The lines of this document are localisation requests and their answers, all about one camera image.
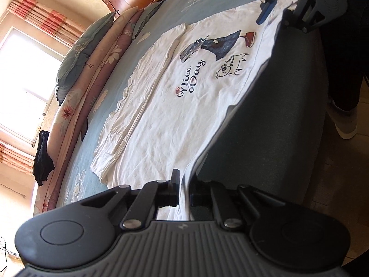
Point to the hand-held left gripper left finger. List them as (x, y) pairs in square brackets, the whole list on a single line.
[(175, 190)]

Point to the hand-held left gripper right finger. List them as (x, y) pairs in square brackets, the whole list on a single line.
[(199, 196)]

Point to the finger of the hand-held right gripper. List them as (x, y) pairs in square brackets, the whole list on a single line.
[(266, 8), (302, 11)]

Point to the white printed t-shirt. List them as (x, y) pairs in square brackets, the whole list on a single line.
[(178, 92)]

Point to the person's dark trouser leg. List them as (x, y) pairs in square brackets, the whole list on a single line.
[(343, 63)]

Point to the black smartphone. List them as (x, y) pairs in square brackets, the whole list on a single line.
[(84, 129)]

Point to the person's grey white shoe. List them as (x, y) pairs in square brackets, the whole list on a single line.
[(344, 122)]

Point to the small blue-grey pillow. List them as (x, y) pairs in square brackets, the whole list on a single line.
[(145, 18)]

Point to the mauve floral folded quilt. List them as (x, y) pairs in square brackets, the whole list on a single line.
[(86, 101)]

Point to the cream floral folded quilt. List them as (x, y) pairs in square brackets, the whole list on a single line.
[(72, 104)]

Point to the black garment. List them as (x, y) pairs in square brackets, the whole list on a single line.
[(43, 158)]

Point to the large blue-grey pillow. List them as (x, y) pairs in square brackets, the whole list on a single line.
[(80, 54)]

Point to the bright window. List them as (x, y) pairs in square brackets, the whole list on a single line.
[(23, 86)]

